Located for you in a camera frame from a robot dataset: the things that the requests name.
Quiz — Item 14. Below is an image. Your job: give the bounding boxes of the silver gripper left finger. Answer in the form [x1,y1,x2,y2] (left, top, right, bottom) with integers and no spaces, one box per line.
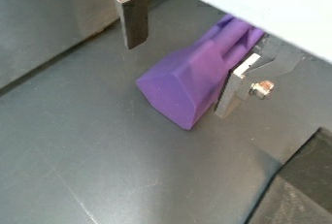
[114,0,148,49]

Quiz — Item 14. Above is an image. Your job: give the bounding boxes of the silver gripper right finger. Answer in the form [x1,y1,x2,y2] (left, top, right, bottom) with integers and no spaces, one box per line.
[215,34,307,118]

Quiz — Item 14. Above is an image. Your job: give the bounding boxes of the purple three prong object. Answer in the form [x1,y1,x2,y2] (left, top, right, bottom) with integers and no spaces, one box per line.
[137,15,264,130]

